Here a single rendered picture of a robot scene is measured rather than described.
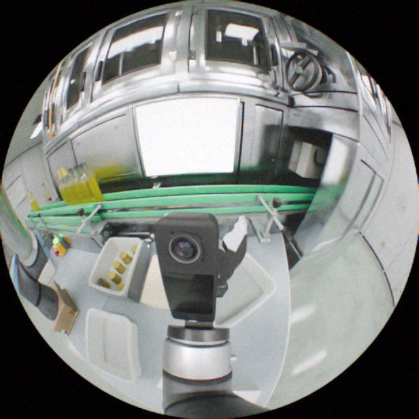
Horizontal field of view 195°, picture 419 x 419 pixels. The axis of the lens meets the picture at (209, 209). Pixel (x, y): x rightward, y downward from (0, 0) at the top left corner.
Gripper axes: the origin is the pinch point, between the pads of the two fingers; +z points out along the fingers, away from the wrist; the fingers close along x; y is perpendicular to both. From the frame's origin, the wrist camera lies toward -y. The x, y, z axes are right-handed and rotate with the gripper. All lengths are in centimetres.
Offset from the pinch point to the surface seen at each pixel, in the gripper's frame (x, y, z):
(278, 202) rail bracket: 19.7, 1.7, 6.8
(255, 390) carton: 12.7, 19.8, -41.3
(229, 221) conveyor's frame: 9.1, 17.5, 15.4
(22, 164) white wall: -654, -101, 89
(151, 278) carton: -15.6, 20.7, -7.3
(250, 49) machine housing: 17, -58, 43
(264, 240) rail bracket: 20.1, 16.7, 5.4
